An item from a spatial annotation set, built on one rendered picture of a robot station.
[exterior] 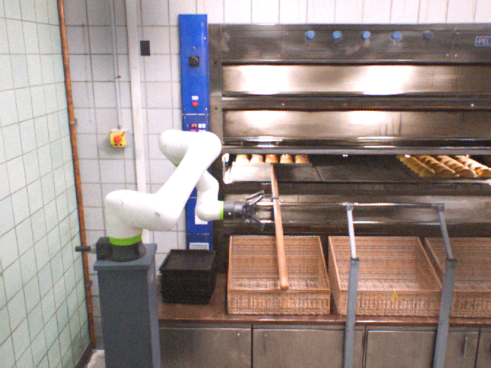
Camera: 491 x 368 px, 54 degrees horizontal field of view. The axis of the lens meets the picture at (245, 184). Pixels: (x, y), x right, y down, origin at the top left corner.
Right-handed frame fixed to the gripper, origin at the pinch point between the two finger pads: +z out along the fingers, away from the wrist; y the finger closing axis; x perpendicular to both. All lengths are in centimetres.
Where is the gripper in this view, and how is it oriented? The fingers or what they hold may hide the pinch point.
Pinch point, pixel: (276, 210)
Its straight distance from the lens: 238.5
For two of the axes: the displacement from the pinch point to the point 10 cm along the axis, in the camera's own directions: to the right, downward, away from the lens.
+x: -0.3, 2.6, -9.6
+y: 0.0, 9.6, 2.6
